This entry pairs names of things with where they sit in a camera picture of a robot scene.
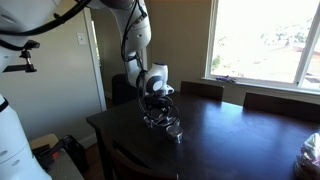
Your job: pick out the white light switch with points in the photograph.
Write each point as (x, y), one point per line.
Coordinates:
(81, 39)

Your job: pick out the dark chair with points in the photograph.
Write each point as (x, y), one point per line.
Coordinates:
(203, 90)
(282, 106)

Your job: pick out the rounded wooden chair near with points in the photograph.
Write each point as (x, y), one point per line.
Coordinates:
(125, 169)

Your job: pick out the purple item on windowsill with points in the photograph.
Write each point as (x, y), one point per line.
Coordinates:
(226, 79)

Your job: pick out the large steel measuring cup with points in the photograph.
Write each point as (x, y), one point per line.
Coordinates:
(174, 133)

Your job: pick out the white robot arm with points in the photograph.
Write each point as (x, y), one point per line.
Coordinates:
(22, 19)

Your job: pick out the dark chair far left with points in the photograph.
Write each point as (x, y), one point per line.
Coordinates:
(203, 90)

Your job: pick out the plastic bag of food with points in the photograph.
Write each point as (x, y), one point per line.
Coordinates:
(307, 163)

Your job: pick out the black camera on mount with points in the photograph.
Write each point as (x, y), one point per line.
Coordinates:
(28, 67)

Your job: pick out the dark chair far right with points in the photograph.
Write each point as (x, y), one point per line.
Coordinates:
(282, 106)

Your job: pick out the black upholstered chair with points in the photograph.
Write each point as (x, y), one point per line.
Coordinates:
(122, 92)

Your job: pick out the dark wooden dining table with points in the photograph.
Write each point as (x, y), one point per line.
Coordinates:
(220, 141)

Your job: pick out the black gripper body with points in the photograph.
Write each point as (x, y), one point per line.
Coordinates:
(160, 112)

